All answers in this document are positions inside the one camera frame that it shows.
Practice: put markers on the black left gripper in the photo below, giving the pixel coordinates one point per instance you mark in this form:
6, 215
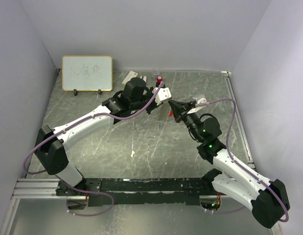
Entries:
154, 105

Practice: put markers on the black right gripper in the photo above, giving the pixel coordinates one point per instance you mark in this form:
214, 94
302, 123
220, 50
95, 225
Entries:
179, 113

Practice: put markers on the metal key organizer red handle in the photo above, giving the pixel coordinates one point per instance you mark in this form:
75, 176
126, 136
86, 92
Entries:
164, 113

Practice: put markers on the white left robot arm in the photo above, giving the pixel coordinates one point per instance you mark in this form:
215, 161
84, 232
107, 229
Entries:
52, 144

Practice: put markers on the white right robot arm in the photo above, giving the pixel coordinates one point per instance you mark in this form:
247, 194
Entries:
266, 199

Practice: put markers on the red black stamp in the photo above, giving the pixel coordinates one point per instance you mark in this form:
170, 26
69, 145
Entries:
159, 79

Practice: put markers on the clear plastic cup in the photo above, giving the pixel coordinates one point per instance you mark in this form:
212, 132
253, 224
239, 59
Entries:
155, 72

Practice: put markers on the green white staples box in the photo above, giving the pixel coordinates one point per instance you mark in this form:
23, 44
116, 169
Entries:
129, 76

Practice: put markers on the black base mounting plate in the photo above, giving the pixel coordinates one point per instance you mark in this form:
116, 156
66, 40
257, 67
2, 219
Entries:
189, 191

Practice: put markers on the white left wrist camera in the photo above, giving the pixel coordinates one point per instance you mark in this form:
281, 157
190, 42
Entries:
162, 96

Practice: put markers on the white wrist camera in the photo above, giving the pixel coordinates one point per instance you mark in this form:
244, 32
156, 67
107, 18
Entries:
162, 96
199, 98

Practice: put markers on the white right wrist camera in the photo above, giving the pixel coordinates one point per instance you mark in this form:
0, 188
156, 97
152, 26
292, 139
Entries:
199, 98

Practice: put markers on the aluminium right side rail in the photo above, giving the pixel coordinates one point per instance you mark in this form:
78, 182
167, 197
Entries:
250, 161

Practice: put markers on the aluminium rail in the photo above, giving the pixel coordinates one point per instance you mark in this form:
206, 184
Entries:
55, 187
250, 161

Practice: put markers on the white board yellow frame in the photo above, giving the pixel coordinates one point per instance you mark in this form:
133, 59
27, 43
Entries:
87, 73

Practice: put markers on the aluminium front rail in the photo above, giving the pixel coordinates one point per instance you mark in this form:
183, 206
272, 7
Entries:
55, 187

